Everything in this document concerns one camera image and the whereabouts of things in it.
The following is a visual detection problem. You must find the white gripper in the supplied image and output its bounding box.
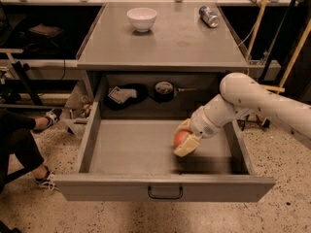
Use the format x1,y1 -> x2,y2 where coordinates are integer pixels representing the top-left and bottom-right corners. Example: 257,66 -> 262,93
174,106 -> 224,157

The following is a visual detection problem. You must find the red apple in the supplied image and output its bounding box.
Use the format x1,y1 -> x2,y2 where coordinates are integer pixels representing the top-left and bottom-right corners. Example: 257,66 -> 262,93
173,130 -> 190,148

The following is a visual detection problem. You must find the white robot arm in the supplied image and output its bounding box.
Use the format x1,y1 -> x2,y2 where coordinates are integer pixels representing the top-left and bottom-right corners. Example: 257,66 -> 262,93
174,73 -> 311,157

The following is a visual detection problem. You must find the grey open top drawer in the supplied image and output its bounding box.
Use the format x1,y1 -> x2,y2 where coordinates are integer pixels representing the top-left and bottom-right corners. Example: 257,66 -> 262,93
55,102 -> 275,202

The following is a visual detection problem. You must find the grey cabinet counter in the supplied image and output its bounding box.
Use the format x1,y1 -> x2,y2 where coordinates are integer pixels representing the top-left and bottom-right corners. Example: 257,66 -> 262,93
78,2 -> 248,109

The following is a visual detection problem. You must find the blue silver soda can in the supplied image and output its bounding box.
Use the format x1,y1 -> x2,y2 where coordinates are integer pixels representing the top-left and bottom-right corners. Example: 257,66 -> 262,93
199,6 -> 220,28

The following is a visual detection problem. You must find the white ceramic bowl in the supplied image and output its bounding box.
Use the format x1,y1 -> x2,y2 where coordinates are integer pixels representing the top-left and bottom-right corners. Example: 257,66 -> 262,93
126,8 -> 157,32

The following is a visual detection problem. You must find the seated person in black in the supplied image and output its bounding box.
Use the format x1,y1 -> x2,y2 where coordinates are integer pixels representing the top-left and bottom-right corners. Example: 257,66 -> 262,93
0,109 -> 62,190

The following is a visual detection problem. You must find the black stand left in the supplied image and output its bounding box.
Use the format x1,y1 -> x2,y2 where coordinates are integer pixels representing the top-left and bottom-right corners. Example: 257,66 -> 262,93
0,49 -> 43,106

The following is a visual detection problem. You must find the black drawer handle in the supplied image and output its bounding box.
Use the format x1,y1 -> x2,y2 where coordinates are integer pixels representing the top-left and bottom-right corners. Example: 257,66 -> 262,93
148,186 -> 184,200

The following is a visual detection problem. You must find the wooden easel frame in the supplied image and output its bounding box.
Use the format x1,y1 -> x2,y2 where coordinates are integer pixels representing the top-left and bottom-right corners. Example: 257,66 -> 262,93
246,0 -> 311,94

